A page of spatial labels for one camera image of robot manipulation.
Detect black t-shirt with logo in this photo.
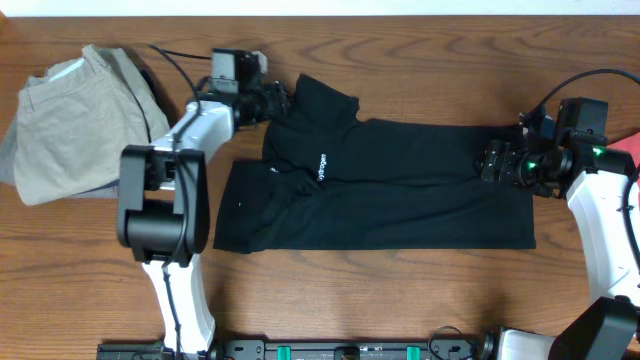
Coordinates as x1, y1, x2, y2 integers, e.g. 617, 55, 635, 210
214, 75, 536, 254

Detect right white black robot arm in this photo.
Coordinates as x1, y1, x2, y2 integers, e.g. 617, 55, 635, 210
476, 97, 639, 359

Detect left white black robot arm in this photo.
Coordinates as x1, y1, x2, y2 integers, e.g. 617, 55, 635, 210
99, 48, 288, 359

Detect red cloth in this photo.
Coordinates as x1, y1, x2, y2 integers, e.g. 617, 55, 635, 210
603, 133, 639, 191

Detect folded beige khaki pants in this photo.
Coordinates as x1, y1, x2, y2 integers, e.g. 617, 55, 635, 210
13, 45, 169, 206

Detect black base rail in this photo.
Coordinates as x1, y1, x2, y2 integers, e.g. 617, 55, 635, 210
96, 327, 498, 360

